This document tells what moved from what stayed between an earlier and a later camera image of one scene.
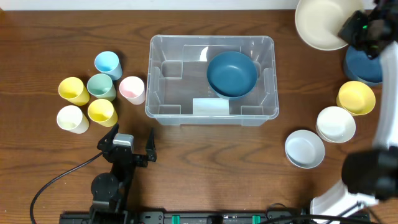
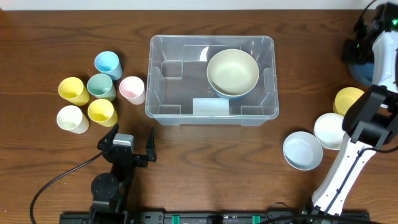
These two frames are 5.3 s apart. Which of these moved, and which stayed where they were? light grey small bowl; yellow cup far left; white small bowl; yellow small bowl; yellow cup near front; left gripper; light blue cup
Moved: yellow small bowl; white small bowl
Stayed: yellow cup far left; left gripper; yellow cup near front; light blue cup; light grey small bowl
